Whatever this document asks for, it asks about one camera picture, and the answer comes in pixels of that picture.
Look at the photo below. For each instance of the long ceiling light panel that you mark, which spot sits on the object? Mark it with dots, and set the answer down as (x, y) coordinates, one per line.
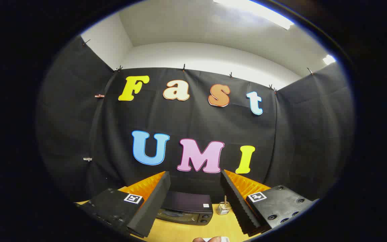
(260, 11)

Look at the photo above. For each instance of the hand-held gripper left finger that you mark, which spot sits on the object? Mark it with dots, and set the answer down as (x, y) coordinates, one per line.
(155, 205)

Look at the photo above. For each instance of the small ceiling light panel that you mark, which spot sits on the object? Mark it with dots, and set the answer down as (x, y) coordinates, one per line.
(329, 59)

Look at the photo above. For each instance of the black toaster oven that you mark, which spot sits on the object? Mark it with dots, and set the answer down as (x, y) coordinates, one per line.
(186, 203)

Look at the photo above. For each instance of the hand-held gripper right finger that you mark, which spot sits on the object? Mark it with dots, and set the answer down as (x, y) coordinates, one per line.
(237, 205)

